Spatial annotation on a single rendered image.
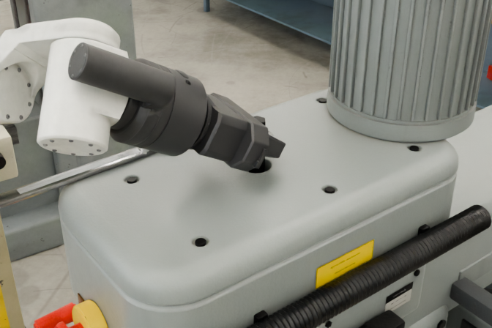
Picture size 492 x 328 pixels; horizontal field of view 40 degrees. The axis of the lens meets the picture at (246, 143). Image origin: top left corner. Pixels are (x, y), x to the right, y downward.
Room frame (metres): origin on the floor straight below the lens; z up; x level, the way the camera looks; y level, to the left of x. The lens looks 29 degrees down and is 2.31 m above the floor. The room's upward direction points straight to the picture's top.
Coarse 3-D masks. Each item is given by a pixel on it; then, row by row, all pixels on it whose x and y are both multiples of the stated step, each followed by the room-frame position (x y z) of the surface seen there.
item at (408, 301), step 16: (416, 272) 0.70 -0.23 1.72; (384, 288) 0.67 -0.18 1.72; (400, 288) 0.69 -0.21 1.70; (416, 288) 0.71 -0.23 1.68; (368, 304) 0.65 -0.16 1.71; (384, 304) 0.67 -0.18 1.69; (400, 304) 0.69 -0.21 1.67; (416, 304) 0.71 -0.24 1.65; (336, 320) 0.62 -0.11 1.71; (352, 320) 0.64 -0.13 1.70; (368, 320) 0.66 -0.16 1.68
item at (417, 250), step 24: (456, 216) 0.71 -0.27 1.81; (480, 216) 0.71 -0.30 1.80; (408, 240) 0.66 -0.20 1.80; (432, 240) 0.66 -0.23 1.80; (456, 240) 0.67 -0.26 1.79; (384, 264) 0.61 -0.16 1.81; (408, 264) 0.62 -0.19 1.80; (336, 288) 0.57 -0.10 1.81; (360, 288) 0.58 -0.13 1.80; (264, 312) 0.53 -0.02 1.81; (288, 312) 0.53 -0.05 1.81; (312, 312) 0.54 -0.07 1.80; (336, 312) 0.55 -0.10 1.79
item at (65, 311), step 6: (66, 306) 0.64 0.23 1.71; (72, 306) 0.64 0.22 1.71; (54, 312) 0.63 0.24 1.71; (60, 312) 0.63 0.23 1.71; (66, 312) 0.64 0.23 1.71; (42, 318) 0.62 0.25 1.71; (48, 318) 0.62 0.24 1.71; (54, 318) 0.63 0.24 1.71; (60, 318) 0.63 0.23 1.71; (66, 318) 0.63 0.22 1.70; (36, 324) 0.62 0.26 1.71; (42, 324) 0.62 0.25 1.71; (48, 324) 0.62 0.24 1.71; (54, 324) 0.62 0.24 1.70
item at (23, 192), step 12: (120, 156) 0.70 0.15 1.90; (132, 156) 0.70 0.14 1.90; (144, 156) 0.71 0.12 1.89; (84, 168) 0.67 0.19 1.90; (96, 168) 0.67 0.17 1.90; (108, 168) 0.68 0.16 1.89; (48, 180) 0.65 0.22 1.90; (60, 180) 0.65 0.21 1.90; (72, 180) 0.65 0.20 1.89; (12, 192) 0.62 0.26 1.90; (24, 192) 0.62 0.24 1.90; (36, 192) 0.63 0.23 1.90; (0, 204) 0.60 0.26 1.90
